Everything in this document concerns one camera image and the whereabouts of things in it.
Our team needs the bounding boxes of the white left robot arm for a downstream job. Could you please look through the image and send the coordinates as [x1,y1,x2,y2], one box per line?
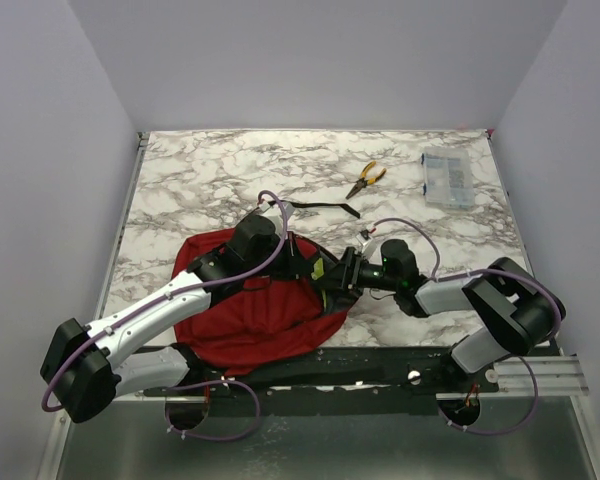
[40,212,288,423]

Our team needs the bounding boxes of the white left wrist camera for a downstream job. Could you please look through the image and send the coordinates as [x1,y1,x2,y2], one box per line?
[255,201,296,233]

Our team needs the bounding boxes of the aluminium mounting rail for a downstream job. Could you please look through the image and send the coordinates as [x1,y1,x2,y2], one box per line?
[99,355,590,402]

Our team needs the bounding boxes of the green book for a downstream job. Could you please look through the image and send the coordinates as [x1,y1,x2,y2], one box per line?
[310,256,329,312]

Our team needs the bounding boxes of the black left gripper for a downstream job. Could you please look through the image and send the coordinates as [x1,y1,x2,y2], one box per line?
[245,232,315,282]

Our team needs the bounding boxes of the clear plastic organizer box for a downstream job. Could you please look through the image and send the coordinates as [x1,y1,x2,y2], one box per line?
[421,147,475,209]

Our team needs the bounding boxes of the yellow handled pliers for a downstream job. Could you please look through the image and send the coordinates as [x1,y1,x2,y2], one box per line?
[345,160,387,200]

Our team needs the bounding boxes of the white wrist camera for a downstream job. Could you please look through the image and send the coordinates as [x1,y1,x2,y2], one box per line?
[255,201,296,233]
[356,227,377,260]

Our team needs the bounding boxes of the red student backpack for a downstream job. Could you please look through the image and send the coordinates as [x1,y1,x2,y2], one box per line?
[173,217,361,376]

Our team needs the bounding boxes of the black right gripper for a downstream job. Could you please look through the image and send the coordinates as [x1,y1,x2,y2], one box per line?
[313,246,400,301]

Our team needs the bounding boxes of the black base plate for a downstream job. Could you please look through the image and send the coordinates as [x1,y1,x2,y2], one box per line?
[144,344,561,416]

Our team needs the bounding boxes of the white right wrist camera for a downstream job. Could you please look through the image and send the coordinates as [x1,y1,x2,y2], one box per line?
[356,227,377,260]

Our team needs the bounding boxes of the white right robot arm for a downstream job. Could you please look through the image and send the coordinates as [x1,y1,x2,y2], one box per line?
[317,239,566,392]

